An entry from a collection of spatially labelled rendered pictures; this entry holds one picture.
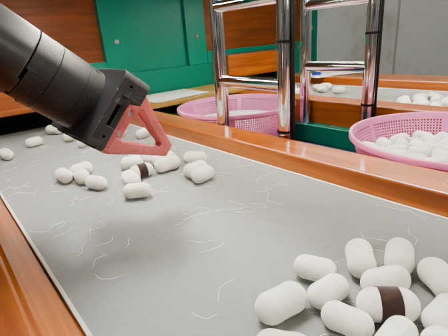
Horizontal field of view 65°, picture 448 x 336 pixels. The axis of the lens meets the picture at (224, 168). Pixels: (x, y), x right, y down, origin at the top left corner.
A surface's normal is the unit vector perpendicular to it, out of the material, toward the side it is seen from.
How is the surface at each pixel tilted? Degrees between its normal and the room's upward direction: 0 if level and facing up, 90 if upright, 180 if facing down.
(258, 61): 90
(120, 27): 90
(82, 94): 92
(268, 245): 0
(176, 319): 0
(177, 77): 90
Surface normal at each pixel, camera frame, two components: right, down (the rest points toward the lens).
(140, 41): 0.64, 0.22
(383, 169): -0.07, -0.93
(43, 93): 0.30, 0.66
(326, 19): -0.82, 0.25
